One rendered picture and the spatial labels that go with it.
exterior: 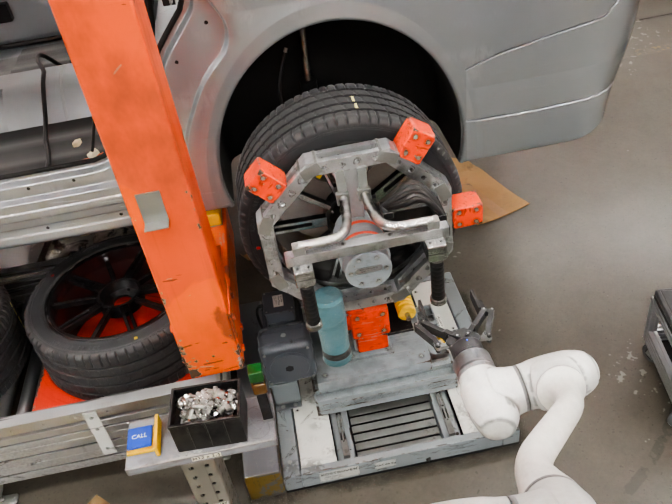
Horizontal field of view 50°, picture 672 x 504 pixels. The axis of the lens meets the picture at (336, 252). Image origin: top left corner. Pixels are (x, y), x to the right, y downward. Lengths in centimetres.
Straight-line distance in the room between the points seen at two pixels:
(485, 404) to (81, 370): 140
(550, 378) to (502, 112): 112
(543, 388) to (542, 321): 141
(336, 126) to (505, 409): 84
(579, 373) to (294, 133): 93
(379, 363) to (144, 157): 118
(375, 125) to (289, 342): 82
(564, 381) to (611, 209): 209
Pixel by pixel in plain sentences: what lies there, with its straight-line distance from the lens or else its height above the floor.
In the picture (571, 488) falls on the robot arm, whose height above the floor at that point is 113.
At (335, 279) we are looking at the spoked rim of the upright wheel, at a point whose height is 63.
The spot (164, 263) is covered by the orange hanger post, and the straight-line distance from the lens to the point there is 190.
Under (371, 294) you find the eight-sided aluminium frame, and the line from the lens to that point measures 217.
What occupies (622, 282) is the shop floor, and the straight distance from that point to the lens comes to 318.
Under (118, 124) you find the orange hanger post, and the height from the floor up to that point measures 137.
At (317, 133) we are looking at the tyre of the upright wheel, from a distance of 191.
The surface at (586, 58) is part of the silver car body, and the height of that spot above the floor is 105.
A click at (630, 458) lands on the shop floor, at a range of 260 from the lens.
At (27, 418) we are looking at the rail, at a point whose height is 39.
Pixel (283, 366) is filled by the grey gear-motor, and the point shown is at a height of 34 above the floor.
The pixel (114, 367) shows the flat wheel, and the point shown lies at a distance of 244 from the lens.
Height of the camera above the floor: 209
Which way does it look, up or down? 39 degrees down
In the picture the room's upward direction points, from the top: 9 degrees counter-clockwise
